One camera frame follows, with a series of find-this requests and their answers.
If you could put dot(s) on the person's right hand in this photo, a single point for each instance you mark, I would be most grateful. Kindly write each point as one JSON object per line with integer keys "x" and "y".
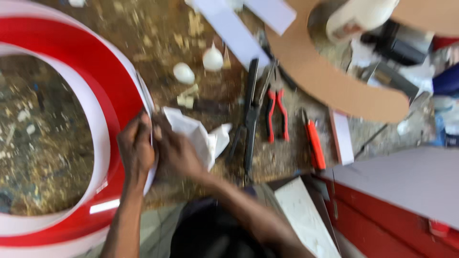
{"x": 175, "y": 152}

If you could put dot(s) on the person's left hand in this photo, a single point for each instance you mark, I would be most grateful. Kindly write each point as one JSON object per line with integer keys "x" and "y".
{"x": 135, "y": 148}

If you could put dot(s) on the person's left fingers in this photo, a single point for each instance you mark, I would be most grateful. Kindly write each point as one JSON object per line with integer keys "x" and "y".
{"x": 143, "y": 123}

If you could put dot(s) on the person's right fingers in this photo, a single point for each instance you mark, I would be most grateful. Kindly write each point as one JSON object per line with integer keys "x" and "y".
{"x": 159, "y": 134}

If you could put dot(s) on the white paper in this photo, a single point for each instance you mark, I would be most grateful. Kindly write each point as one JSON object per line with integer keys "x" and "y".
{"x": 199, "y": 138}

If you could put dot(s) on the black metal shears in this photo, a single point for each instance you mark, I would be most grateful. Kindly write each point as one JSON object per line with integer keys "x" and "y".
{"x": 252, "y": 114}

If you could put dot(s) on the person's dark clothing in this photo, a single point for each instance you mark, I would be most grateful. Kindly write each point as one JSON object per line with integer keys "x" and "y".
{"x": 211, "y": 233}

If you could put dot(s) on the white plastic strip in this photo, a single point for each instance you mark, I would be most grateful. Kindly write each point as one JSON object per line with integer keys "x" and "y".
{"x": 229, "y": 32}

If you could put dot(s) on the orange utility knife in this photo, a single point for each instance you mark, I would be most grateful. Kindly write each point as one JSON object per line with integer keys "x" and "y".
{"x": 313, "y": 143}

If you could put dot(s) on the white sheet piece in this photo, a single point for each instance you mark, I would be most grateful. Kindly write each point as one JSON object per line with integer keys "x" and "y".
{"x": 270, "y": 12}

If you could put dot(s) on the white rectangular board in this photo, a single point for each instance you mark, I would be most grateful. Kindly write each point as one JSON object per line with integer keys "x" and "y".
{"x": 306, "y": 218}

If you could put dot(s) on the white narrow block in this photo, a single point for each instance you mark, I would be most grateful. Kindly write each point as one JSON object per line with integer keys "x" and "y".
{"x": 342, "y": 136}

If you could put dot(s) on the curved brown cardboard piece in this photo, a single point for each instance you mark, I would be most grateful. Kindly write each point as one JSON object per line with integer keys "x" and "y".
{"x": 333, "y": 71}

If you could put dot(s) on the red metal box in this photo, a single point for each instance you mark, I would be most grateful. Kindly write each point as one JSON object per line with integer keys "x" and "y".
{"x": 387, "y": 225}

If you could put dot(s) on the pile of clutter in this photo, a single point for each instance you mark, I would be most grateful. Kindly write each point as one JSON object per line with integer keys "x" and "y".
{"x": 412, "y": 71}

